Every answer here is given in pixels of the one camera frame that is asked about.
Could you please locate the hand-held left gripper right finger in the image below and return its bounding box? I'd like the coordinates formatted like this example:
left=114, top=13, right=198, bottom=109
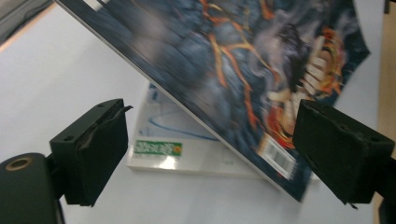
left=292, top=99, right=396, bottom=210

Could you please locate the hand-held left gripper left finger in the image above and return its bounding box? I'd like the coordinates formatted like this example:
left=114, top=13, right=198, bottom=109
left=49, top=98, right=134, bottom=207

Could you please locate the thick white book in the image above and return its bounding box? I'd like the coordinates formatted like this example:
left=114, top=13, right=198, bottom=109
left=125, top=82, right=320, bottom=181

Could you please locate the red and grey magazine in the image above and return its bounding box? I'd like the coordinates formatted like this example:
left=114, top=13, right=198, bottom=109
left=55, top=0, right=372, bottom=203

